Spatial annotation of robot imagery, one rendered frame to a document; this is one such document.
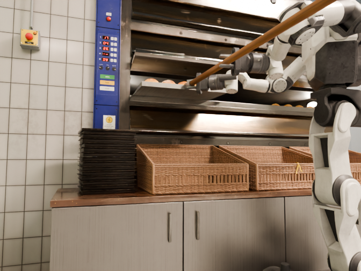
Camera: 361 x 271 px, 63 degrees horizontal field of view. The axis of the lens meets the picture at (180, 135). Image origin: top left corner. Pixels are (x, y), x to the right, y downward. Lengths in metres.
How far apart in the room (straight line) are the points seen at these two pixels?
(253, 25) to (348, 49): 1.16
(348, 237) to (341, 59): 0.78
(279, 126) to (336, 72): 1.06
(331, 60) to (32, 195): 1.73
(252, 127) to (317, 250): 0.94
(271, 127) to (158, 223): 1.30
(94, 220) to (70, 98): 0.85
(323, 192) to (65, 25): 1.75
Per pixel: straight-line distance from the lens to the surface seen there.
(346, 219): 1.49
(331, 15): 1.30
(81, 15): 2.14
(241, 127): 2.26
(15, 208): 1.99
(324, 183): 1.50
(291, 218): 1.84
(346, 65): 1.51
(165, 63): 2.01
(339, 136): 1.46
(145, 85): 1.74
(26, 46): 2.01
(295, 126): 2.56
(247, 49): 1.19
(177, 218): 1.50
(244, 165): 1.68
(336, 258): 1.62
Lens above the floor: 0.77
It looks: 4 degrees up
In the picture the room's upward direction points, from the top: straight up
